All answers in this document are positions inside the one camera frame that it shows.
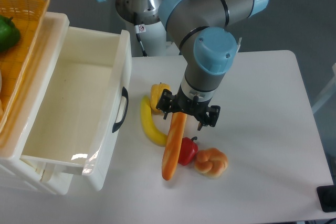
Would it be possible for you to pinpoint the black drawer handle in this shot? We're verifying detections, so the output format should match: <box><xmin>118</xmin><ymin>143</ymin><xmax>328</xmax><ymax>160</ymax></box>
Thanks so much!
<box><xmin>112</xmin><ymin>87</ymin><xmax>129</xmax><ymax>133</ymax></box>

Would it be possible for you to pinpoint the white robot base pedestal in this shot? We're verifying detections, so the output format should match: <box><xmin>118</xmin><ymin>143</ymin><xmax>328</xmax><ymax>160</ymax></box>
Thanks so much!
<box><xmin>115</xmin><ymin>0</ymin><xmax>166</xmax><ymax>57</ymax></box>

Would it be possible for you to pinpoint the white drawer cabinet frame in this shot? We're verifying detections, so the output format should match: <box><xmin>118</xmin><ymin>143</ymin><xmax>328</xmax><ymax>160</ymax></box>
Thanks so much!
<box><xmin>1</xmin><ymin>12</ymin><xmax>69</xmax><ymax>194</ymax></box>

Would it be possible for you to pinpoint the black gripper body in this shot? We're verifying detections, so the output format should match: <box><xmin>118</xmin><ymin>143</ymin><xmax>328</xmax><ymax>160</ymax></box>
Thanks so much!
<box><xmin>170</xmin><ymin>88</ymin><xmax>213</xmax><ymax>118</ymax></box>

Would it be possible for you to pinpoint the black cable on pedestal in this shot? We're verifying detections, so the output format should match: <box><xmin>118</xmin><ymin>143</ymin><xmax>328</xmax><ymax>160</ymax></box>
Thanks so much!
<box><xmin>134</xmin><ymin>32</ymin><xmax>149</xmax><ymax>57</ymax></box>

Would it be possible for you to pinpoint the orange woven basket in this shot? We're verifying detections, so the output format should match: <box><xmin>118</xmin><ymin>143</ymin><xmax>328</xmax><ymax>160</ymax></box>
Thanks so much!
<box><xmin>1</xmin><ymin>0</ymin><xmax>50</xmax><ymax>128</ymax></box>

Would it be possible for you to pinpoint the red bell pepper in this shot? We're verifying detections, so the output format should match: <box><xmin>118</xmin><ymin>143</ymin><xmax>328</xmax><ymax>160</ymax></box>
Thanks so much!
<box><xmin>178</xmin><ymin>136</ymin><xmax>198</xmax><ymax>166</ymax></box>

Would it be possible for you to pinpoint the black device at table edge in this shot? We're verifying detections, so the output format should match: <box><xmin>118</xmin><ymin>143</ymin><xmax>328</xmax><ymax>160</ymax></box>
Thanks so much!
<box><xmin>317</xmin><ymin>185</ymin><xmax>335</xmax><ymax>212</ymax></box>

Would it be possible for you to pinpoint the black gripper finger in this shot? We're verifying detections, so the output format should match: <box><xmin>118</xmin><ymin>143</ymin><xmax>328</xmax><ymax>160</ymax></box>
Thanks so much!
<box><xmin>156</xmin><ymin>89</ymin><xmax>175</xmax><ymax>120</ymax></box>
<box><xmin>197</xmin><ymin>105</ymin><xmax>220</xmax><ymax>131</ymax></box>

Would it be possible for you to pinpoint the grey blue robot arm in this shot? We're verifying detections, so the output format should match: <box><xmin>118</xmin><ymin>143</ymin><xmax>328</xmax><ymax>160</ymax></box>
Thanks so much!
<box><xmin>97</xmin><ymin>0</ymin><xmax>269</xmax><ymax>127</ymax></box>

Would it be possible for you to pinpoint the yellow orange bell pepper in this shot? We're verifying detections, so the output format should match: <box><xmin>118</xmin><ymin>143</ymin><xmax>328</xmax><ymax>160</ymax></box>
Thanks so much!
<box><xmin>150</xmin><ymin>83</ymin><xmax>171</xmax><ymax>114</ymax></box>

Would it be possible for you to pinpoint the green bell pepper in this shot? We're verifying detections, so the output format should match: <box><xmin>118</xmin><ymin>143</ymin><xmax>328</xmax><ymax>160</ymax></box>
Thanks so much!
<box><xmin>1</xmin><ymin>15</ymin><xmax>21</xmax><ymax>52</ymax></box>

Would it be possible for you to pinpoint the yellow banana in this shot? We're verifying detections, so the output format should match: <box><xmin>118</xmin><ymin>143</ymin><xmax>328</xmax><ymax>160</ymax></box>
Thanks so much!
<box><xmin>140</xmin><ymin>95</ymin><xmax>167</xmax><ymax>146</ymax></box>

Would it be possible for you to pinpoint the white plastic drawer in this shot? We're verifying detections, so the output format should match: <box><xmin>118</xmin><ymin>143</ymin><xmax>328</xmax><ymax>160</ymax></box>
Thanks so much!
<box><xmin>21</xmin><ymin>27</ymin><xmax>132</xmax><ymax>195</ymax></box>

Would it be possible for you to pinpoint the round knotted bread roll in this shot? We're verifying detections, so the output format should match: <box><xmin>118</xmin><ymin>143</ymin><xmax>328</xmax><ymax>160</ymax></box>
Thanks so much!
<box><xmin>194</xmin><ymin>148</ymin><xmax>228</xmax><ymax>178</ymax></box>

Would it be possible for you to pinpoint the long baguette bread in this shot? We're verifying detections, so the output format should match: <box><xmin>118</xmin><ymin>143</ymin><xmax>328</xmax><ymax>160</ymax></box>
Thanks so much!
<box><xmin>162</xmin><ymin>112</ymin><xmax>187</xmax><ymax>180</ymax></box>

